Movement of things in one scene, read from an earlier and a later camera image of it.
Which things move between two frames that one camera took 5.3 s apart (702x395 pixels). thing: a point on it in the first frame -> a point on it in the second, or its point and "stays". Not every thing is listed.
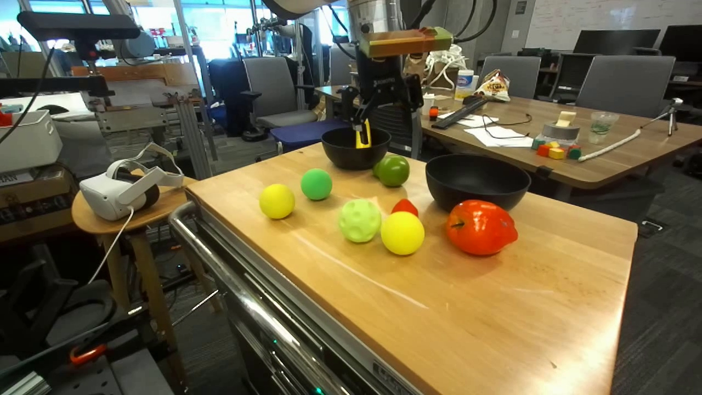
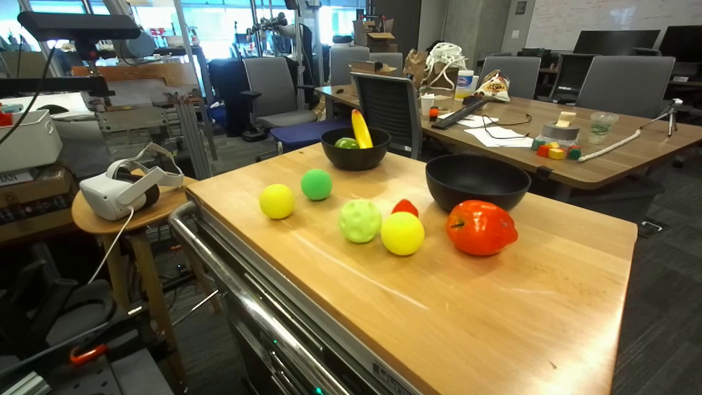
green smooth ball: (317, 185) stays
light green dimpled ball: (360, 219) stays
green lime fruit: (391, 170) -> (348, 143)
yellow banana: (357, 137) stays
